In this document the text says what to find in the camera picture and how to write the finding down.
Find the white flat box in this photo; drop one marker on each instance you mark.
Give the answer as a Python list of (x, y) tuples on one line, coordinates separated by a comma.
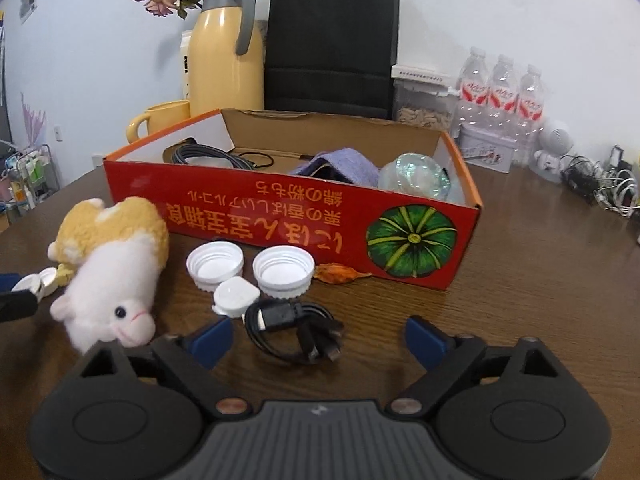
[(422, 76)]

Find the large white ribbed cap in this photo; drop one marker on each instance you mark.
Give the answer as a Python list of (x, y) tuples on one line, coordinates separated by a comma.
[(283, 272), (215, 265)]

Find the dried orange leaf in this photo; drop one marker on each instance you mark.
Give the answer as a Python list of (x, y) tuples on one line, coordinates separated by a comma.
[(342, 273)]

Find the white wall socket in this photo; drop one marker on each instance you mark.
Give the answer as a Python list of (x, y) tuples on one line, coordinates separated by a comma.
[(58, 133)]

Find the red cardboard box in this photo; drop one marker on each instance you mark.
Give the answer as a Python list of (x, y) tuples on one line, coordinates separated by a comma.
[(280, 220)]

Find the white flip cap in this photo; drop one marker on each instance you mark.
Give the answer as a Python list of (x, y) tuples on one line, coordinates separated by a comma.
[(235, 297)]

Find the white robot toy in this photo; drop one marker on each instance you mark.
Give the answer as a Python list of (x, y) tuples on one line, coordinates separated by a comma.
[(552, 150)]

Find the yellow mug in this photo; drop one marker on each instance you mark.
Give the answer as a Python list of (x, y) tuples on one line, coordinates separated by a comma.
[(165, 117)]

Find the white carton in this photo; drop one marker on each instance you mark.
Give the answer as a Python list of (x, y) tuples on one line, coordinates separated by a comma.
[(185, 67)]

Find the lavender cloth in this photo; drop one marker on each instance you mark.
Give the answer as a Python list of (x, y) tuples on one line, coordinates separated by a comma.
[(350, 165)]

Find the clear plastic bottle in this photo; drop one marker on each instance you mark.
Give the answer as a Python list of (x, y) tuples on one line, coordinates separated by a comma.
[(415, 177)]

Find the purple wall sticker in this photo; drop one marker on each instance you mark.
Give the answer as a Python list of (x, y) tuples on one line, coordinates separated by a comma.
[(34, 122)]

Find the yellow thermos jug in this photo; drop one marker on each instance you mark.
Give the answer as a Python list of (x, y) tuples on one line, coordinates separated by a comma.
[(225, 55)]

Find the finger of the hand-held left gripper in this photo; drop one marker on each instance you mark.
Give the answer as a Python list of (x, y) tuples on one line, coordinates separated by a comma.
[(15, 305)]

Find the clear seed container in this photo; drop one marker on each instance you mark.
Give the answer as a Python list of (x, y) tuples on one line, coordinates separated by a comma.
[(425, 112)]

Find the small white bottle cap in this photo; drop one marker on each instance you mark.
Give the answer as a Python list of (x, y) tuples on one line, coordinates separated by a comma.
[(42, 280)]

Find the black paper bag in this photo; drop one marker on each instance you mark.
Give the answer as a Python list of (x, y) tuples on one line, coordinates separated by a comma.
[(330, 45)]

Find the white and yellow plush toy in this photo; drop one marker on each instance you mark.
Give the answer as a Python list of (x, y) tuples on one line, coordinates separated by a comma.
[(115, 265)]

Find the white printed tin box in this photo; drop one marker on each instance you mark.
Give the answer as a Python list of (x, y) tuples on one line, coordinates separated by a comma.
[(485, 149)]

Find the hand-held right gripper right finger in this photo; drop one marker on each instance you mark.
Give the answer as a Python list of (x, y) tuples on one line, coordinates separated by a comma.
[(425, 340)]

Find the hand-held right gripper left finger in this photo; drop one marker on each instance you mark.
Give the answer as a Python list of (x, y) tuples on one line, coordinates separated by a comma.
[(215, 342)]

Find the black charger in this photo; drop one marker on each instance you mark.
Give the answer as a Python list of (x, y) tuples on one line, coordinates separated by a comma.
[(616, 156)]

